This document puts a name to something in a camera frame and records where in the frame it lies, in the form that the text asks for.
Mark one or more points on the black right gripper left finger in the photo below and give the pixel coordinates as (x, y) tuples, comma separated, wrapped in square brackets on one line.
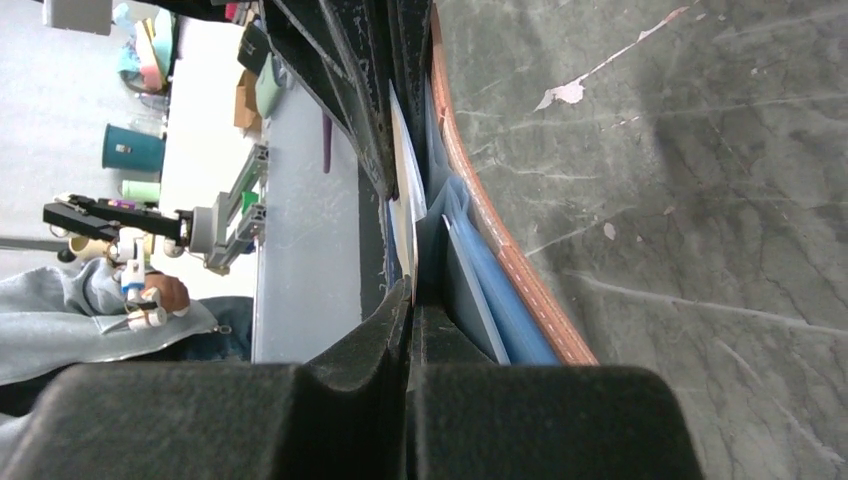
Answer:
[(340, 416)]

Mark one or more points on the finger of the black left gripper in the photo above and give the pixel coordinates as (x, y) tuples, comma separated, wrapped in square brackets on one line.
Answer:
[(351, 57)]

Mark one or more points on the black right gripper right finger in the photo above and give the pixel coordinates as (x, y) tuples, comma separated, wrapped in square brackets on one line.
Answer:
[(469, 418)]

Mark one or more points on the tan card holder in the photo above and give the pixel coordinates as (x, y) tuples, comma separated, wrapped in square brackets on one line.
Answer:
[(532, 327)]

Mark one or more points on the person in grey hoodie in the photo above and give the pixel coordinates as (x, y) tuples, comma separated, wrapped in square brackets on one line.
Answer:
[(53, 318)]

